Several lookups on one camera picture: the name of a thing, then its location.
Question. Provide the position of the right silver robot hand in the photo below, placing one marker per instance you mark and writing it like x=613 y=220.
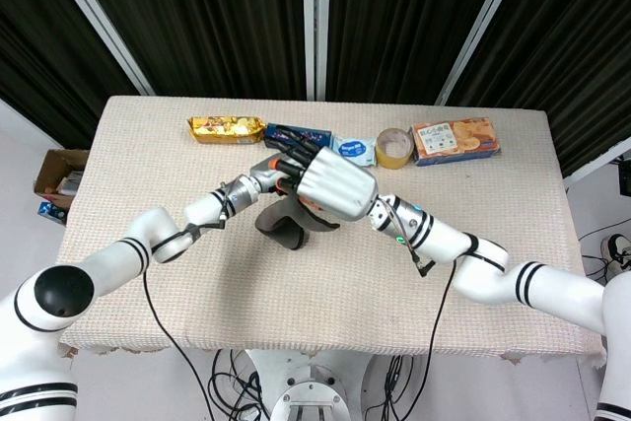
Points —
x=340 y=184

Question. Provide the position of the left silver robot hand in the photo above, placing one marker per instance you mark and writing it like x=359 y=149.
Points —
x=266 y=175

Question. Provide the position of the green cloth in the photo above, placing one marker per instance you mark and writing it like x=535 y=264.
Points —
x=283 y=229

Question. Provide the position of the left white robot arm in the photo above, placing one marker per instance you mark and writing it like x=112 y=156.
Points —
x=113 y=263

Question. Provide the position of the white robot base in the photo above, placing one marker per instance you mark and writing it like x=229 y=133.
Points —
x=308 y=386

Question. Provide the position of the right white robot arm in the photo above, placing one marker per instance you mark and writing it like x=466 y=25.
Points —
x=493 y=268

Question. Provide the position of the white blue wipes packet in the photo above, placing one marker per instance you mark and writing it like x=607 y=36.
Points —
x=352 y=150

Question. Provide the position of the dark blue carton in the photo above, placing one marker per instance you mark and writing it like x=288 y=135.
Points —
x=320 y=137

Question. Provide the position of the yellow tape roll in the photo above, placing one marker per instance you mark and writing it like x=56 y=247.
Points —
x=392 y=157

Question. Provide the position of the gold snack packet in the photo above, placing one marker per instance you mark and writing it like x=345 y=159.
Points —
x=222 y=129

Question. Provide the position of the beige waffle tablecloth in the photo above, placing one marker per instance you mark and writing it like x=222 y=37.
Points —
x=320 y=293

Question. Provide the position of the orange biscuit box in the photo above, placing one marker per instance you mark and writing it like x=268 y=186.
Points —
x=458 y=141

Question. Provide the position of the black curtain panel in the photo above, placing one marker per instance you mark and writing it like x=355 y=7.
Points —
x=207 y=21
x=404 y=21
x=567 y=46
x=44 y=61

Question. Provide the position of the brown cardboard box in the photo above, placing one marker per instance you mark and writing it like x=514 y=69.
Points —
x=54 y=169

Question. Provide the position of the small blue box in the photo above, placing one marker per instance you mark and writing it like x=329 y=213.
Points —
x=51 y=214

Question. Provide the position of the black and white shoe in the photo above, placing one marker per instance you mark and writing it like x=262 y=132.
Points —
x=616 y=248

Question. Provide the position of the grey frame post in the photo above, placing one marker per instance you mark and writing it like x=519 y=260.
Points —
x=480 y=26
x=98 y=21
x=315 y=21

